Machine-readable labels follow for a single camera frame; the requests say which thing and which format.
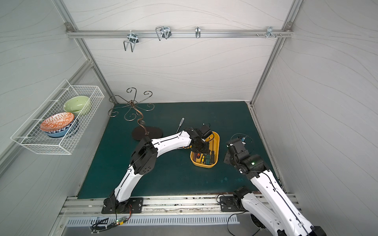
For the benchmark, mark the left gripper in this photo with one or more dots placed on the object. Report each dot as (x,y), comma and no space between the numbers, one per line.
(199,144)

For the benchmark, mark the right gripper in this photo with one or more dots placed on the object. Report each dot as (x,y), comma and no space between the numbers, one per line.
(232,152)

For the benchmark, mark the yellow plastic storage tray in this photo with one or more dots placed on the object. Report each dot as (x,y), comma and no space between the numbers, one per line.
(216,139)

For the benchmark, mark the green black screwdriver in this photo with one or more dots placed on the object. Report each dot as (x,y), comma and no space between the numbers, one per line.
(208,159)

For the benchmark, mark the black yellow-capped screwdriver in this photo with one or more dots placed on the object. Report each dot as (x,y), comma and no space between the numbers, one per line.
(212,154)

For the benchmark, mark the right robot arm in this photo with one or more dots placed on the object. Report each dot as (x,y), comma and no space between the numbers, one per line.
(280,217)

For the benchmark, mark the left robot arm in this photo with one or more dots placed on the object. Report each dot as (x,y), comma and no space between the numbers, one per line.
(147,151)

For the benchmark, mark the small grey clear screwdriver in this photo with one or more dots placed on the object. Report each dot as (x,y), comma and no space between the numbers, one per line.
(180,124)

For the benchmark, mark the small metal hook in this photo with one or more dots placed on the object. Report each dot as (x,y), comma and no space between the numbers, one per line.
(197,32)

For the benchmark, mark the metal double hook middle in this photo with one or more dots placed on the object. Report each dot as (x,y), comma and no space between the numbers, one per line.
(163,32)

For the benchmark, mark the metal double hook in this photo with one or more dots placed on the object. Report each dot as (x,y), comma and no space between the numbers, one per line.
(163,32)
(131,41)

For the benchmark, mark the metal double hook left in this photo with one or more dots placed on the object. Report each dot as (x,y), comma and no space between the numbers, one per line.
(131,41)

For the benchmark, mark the metal hook right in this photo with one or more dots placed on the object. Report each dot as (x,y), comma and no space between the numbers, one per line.
(269,34)

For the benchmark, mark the green ceramic bowl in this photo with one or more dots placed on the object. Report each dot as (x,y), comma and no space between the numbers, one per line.
(79,105)

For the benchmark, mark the blue bowl under orange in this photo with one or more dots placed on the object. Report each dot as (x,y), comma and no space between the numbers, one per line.
(68,131)

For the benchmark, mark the orange patterned bowl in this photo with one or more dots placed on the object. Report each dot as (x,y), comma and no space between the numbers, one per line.
(57,121)

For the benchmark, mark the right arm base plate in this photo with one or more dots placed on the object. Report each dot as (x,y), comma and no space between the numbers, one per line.
(229,204)

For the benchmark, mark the copper wire jewelry stand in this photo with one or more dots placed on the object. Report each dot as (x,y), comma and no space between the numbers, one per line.
(135,113)

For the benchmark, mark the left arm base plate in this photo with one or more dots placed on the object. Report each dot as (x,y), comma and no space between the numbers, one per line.
(111,206)

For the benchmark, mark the aluminium top rail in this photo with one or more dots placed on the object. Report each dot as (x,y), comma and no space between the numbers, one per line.
(151,34)

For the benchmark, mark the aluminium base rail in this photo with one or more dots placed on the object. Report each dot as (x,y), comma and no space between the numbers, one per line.
(151,205)

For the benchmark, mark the white wire basket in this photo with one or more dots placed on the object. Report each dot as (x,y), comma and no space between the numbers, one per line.
(29,134)

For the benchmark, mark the white slotted cable duct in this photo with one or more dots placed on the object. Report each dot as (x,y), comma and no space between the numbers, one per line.
(156,220)

